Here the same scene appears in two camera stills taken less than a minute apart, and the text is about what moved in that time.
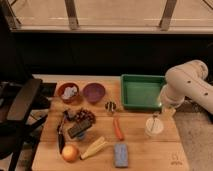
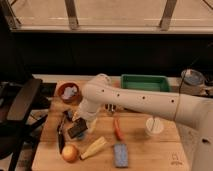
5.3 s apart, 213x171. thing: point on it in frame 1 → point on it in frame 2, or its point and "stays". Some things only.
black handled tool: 60,133 stays
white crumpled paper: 69,91 stays
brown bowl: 73,99 stays
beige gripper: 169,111 → 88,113
